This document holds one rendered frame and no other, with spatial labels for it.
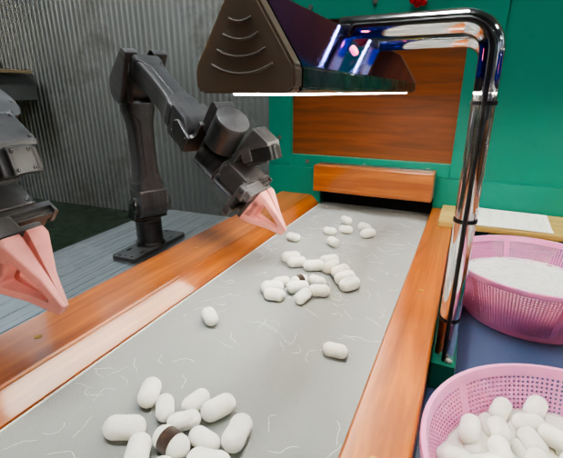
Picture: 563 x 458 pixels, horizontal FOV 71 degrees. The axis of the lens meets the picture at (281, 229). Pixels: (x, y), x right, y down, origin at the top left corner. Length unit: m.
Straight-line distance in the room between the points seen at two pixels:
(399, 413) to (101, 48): 3.68
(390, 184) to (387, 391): 0.66
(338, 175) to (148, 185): 0.47
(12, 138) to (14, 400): 0.26
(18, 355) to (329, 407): 0.34
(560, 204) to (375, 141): 0.44
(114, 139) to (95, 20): 0.94
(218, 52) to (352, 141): 0.82
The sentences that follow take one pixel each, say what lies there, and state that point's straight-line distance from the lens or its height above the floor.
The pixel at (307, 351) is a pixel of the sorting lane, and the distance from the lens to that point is 0.51.
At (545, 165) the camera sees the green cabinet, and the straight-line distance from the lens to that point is 1.07.
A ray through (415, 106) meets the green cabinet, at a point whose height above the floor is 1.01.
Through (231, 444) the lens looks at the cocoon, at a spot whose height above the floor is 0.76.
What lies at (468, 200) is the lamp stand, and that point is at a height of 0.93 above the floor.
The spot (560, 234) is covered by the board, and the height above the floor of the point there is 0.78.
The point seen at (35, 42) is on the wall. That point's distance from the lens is 4.42.
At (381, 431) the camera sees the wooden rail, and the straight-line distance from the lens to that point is 0.39.
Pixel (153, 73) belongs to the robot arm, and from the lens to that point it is 0.86.
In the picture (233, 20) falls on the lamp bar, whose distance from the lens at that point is 0.31.
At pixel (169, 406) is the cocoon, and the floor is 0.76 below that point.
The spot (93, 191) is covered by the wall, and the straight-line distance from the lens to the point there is 4.19.
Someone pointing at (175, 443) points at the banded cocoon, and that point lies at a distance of 0.39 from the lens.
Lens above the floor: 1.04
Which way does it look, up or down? 19 degrees down
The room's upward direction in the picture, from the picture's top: straight up
